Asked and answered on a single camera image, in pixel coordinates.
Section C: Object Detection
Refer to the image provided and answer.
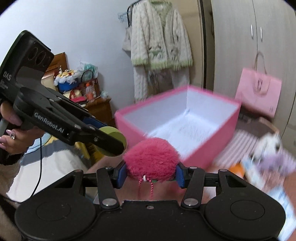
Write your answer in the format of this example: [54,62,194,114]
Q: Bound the green makeup sponge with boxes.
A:
[94,126,127,157]

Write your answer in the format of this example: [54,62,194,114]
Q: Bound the purple plush toy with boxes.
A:
[257,152,295,176]

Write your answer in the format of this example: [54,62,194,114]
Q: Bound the person left hand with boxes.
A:
[1,101,45,156]

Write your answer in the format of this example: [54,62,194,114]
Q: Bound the grey wooden wardrobe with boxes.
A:
[210,1,295,154]

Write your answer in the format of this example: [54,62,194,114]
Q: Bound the pink tote bag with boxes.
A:
[235,51,282,118]

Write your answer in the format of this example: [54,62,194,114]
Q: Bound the striped bed sheet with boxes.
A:
[213,130,258,168]

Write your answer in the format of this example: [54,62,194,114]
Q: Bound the pink storage box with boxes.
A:
[115,85,241,169]

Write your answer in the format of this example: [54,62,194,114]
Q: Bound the blue bowl of toys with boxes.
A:
[54,69,80,93]

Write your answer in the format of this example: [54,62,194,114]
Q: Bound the white tissue pack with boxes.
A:
[241,158,266,191]

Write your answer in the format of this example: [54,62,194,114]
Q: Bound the pink fluffy pompom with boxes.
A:
[123,138,180,200]

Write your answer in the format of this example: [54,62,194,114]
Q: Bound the cream knitted cardigan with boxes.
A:
[130,1,193,102]

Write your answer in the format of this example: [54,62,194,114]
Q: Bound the white brown plush cat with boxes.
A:
[251,133,282,162]

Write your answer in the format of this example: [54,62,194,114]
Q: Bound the blue wet wipes pack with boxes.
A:
[267,186,296,241]

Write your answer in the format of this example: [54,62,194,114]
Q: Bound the orange makeup sponge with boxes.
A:
[229,163,245,179]

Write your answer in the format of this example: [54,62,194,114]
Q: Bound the wooden nightstand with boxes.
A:
[42,52,115,127]

